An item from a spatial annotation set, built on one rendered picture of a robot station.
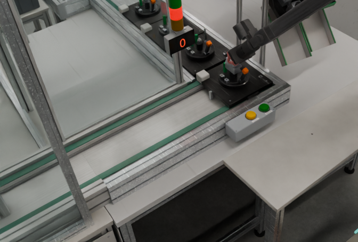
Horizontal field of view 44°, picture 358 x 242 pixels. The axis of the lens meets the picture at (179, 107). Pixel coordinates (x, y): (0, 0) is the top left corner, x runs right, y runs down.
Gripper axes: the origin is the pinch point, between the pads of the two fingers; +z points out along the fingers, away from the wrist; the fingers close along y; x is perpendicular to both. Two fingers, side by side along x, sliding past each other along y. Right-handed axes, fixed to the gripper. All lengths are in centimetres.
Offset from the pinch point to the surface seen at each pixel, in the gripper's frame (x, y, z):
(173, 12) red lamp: -24.7, 20.9, -14.2
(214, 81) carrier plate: 3.9, 7.4, 10.8
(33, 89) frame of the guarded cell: -12, 83, -48
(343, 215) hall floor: 102, -45, 55
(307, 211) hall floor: 91, -31, 64
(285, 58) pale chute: 10.3, -20.4, -3.5
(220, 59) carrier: -4.1, -3.8, 17.4
